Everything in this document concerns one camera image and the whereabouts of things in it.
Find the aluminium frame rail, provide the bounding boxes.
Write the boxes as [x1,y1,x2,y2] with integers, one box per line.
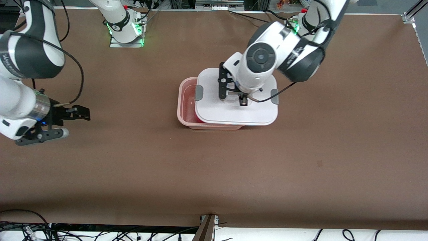
[402,0,428,66]

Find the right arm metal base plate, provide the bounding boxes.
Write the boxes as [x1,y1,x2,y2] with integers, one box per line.
[110,33,145,48]

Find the thin black base cable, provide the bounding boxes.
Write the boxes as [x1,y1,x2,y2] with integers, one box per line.
[142,7,162,26]

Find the metal frame bracket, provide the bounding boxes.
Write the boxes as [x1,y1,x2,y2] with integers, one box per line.
[195,0,245,11]

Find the colourful background objects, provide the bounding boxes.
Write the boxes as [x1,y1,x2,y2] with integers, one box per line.
[276,0,302,9]

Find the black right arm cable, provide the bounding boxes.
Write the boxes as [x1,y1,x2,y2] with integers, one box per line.
[6,0,85,106]

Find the long black table cable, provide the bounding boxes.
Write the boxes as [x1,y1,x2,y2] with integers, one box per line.
[228,10,265,24]

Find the short black table cable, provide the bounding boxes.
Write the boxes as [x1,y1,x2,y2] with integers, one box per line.
[266,9,290,20]

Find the black looping floor cable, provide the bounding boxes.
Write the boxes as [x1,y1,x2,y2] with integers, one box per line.
[0,210,51,232]

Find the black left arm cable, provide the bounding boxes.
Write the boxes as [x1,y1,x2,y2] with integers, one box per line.
[250,0,335,103]

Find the metal post bracket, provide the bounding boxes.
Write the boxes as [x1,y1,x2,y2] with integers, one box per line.
[200,214,220,230]

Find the brown support post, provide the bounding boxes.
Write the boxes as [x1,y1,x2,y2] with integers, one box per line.
[192,215,216,241]

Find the white box lid grey clips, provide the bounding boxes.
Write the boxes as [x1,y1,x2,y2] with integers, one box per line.
[195,68,279,126]

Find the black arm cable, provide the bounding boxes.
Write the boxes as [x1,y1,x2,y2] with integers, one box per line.
[6,0,85,106]
[250,0,335,103]

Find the pink plastic box base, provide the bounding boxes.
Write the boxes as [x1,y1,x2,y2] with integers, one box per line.
[177,77,246,131]

